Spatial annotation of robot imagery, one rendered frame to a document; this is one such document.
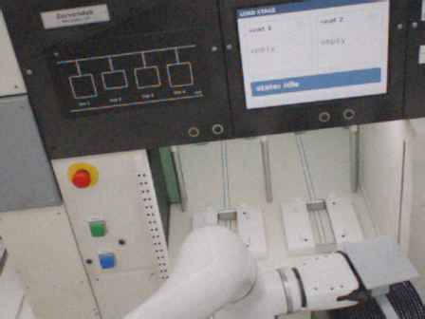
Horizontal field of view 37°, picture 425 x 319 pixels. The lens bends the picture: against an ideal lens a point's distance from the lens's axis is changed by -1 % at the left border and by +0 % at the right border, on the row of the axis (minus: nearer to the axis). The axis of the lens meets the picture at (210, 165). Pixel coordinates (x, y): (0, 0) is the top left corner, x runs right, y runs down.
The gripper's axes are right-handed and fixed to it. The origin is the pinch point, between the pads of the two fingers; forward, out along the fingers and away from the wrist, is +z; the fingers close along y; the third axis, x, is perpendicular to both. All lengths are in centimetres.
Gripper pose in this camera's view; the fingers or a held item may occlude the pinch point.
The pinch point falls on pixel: (377, 269)
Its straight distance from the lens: 123.1
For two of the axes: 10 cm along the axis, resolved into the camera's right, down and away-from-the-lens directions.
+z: 9.7, -2.1, 0.9
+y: 1.9, 5.3, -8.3
